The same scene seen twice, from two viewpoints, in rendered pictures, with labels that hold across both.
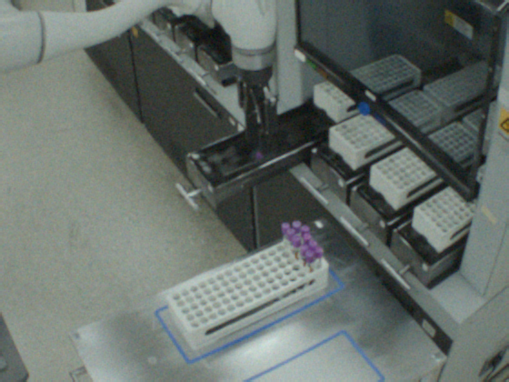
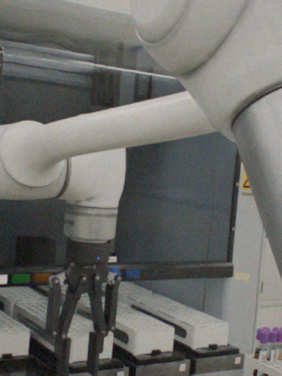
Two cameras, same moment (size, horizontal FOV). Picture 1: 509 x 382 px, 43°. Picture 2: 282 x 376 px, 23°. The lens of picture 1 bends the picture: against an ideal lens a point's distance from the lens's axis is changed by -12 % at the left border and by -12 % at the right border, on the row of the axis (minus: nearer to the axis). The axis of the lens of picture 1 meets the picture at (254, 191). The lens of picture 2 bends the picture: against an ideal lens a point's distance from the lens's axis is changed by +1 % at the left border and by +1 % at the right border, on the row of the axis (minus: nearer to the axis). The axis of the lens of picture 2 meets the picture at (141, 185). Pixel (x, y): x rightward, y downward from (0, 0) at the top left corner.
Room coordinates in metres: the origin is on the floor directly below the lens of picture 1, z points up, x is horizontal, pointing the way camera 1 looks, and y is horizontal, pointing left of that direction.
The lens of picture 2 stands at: (1.22, 1.13, 1.24)
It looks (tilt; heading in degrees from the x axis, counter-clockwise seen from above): 3 degrees down; 267
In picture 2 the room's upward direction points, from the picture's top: 5 degrees clockwise
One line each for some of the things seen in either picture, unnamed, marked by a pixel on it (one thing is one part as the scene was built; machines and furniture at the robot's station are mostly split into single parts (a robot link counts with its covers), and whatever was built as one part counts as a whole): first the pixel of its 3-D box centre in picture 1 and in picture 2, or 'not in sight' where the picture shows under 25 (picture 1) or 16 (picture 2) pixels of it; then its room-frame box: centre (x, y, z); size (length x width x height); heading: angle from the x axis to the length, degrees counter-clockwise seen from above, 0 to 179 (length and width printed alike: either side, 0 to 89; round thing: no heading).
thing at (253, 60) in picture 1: (254, 50); (90, 222); (1.23, -0.02, 1.11); 0.09 x 0.09 x 0.06
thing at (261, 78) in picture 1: (255, 77); (87, 265); (1.23, -0.02, 1.04); 0.08 x 0.07 x 0.09; 30
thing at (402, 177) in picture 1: (429, 164); (119, 325); (1.15, -0.41, 0.83); 0.30 x 0.10 x 0.06; 120
